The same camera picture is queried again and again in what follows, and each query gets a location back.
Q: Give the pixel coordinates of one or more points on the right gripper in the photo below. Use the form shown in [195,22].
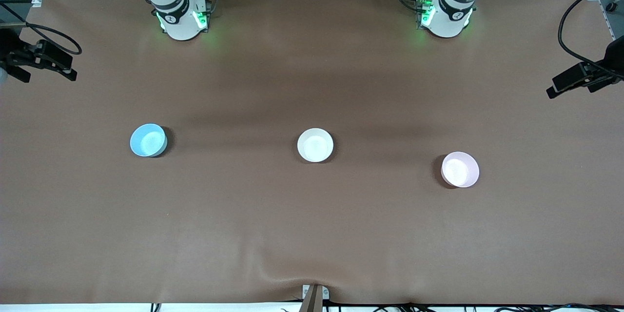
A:
[11,51]

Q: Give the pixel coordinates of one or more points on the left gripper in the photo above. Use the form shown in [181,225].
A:
[615,57]

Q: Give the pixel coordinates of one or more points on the light blue bowl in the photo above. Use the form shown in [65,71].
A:
[147,140]

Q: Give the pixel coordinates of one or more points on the pink bowl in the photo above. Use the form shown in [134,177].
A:
[459,169]

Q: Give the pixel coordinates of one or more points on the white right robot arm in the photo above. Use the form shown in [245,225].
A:
[178,22]

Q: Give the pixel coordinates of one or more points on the white bowl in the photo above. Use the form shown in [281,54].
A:
[315,145]

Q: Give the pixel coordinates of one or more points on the brown table cover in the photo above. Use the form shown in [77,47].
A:
[312,229]

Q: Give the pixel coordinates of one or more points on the metal clamp bracket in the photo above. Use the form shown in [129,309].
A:
[314,300]

